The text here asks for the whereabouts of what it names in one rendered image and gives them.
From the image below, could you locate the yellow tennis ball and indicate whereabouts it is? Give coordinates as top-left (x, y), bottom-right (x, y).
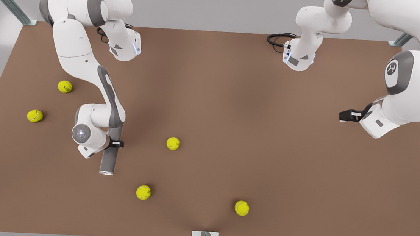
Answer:
top-left (57, 80), bottom-right (73, 94)
top-left (234, 200), bottom-right (250, 217)
top-left (27, 109), bottom-right (44, 123)
top-left (135, 184), bottom-right (152, 201)
top-left (166, 136), bottom-right (181, 152)

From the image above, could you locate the black cable loop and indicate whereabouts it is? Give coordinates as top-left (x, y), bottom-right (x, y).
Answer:
top-left (265, 31), bottom-right (298, 55)
top-left (95, 21), bottom-right (134, 46)

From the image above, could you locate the grey tennis ball tube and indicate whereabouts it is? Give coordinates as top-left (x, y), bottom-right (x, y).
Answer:
top-left (98, 121), bottom-right (124, 177)

